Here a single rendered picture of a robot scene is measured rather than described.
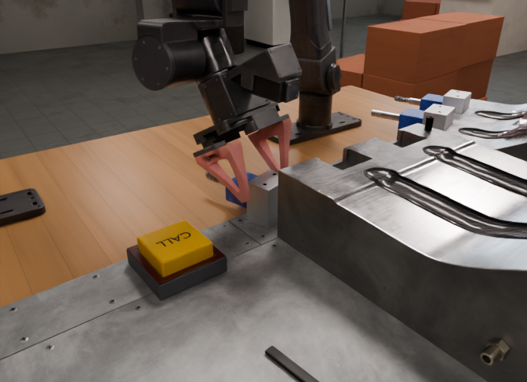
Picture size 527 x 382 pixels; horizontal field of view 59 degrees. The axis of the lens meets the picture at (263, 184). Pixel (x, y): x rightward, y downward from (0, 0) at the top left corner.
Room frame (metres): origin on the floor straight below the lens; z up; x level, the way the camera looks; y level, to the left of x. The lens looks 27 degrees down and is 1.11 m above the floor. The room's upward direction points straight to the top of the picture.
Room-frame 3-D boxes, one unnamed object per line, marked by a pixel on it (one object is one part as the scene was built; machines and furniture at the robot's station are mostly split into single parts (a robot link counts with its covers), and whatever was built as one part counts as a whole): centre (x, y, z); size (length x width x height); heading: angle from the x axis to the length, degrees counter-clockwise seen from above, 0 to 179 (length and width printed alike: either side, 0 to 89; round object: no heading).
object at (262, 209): (0.55, 0.03, 0.83); 0.13 x 0.05 x 0.05; 51
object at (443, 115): (0.75, -0.25, 0.85); 0.13 x 0.05 x 0.05; 55
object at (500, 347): (0.26, -0.17, 0.84); 0.02 x 0.01 x 0.02; 128
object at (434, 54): (3.27, -1.00, 0.35); 1.19 x 0.85 x 0.70; 128
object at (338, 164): (0.51, -0.10, 0.87); 0.05 x 0.05 x 0.04; 38
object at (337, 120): (0.85, -0.10, 0.84); 0.20 x 0.07 x 0.08; 125
